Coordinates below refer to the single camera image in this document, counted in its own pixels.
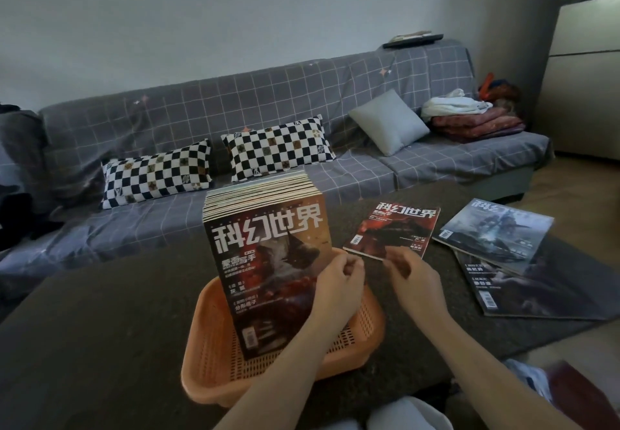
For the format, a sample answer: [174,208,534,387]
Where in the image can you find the dark stone table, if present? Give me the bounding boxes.
[0,180,620,430]

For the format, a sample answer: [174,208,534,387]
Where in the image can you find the round emblem cover magazine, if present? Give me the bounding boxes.
[342,201,442,262]

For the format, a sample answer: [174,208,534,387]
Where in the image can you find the person's right hand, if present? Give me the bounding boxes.
[382,246,450,330]

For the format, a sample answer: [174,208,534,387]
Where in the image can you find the person's left hand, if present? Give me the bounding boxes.
[309,250,367,334]

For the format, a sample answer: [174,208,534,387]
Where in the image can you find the plain grey cushion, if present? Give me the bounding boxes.
[348,89,431,157]

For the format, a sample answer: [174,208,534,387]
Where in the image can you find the dark red floor item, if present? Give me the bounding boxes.
[547,362,620,430]

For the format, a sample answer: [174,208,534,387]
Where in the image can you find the heap of dark clothes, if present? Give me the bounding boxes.
[0,187,49,251]

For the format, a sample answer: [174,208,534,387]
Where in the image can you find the orange plastic basket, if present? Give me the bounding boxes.
[180,248,387,409]

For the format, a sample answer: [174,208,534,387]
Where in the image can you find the person's light trousers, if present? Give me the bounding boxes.
[334,395,454,430]

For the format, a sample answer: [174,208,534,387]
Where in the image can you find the grey aircraft cover magazine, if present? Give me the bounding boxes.
[431,197,555,276]

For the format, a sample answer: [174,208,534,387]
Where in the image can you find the crumpled clear plastic bags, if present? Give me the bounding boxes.
[503,359,555,404]

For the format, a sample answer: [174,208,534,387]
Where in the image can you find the dark landscape cover magazine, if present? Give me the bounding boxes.
[453,236,620,321]

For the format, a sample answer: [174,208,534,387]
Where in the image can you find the black white checkered pillow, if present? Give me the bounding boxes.
[100,139,214,210]
[221,114,336,183]

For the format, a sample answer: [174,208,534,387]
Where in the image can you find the black flat tray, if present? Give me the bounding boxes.
[381,31,444,50]

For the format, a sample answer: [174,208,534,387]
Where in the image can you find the person's right forearm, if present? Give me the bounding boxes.
[426,310,582,430]

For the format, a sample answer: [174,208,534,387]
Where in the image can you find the white folded cloth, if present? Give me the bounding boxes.
[420,88,493,123]

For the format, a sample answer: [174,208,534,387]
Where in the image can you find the red vehicle cover magazine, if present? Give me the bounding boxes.
[203,194,336,360]

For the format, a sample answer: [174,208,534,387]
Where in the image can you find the orange red fabric item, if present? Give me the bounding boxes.
[477,72,523,106]

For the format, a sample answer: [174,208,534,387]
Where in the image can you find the dark red folded blanket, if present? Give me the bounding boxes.
[431,107,526,144]

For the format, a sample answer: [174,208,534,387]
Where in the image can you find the grey plaid covered sofa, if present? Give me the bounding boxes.
[0,39,555,319]

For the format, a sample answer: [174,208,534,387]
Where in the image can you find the thick stack of collected magazines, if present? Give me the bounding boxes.
[201,169,324,225]

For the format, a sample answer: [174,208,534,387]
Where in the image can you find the person's left forearm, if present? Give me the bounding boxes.
[215,318,342,430]

